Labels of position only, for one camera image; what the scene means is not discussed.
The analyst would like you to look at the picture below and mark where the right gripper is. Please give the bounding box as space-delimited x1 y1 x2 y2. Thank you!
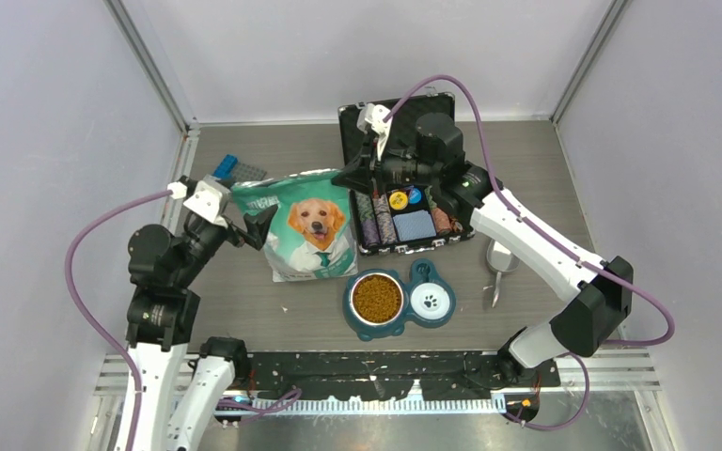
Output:
332 134 439 200

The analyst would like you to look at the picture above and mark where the green pet food bag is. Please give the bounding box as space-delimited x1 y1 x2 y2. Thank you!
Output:
231 169 357 283

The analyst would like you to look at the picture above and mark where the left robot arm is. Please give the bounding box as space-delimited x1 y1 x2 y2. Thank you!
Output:
115 206 278 450

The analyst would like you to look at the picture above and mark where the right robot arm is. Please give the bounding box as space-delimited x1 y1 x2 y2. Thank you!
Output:
332 103 633 386

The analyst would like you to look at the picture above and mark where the teal double pet bowl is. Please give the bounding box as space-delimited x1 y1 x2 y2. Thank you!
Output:
342 258 457 341

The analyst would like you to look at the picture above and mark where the yellow big blind button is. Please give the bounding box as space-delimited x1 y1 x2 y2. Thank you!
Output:
388 191 409 210

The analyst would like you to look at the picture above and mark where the blue small blind button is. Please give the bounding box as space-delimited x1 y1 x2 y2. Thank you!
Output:
408 188 423 205

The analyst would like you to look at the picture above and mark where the black poker chip case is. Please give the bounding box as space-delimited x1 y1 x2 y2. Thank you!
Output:
350 92 474 256

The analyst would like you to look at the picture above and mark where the blue lego brick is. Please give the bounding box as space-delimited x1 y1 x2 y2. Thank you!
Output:
212 154 238 179

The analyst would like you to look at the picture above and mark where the blue card deck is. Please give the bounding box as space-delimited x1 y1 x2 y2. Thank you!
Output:
393 210 436 241

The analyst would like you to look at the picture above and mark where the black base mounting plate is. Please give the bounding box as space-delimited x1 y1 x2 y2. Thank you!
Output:
228 350 560 401

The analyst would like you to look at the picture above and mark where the grey lego base plate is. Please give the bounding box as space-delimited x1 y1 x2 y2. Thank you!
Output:
229 163 267 182

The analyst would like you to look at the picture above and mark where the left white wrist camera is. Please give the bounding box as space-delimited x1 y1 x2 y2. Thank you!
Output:
166 176 230 228

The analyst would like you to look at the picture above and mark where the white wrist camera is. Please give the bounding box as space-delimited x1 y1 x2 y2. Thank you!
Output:
166 176 230 228
357 103 392 161

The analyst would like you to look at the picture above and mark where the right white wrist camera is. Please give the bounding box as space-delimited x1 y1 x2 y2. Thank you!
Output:
357 103 392 161

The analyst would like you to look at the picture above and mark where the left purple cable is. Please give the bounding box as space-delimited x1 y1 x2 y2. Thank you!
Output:
64 188 303 451

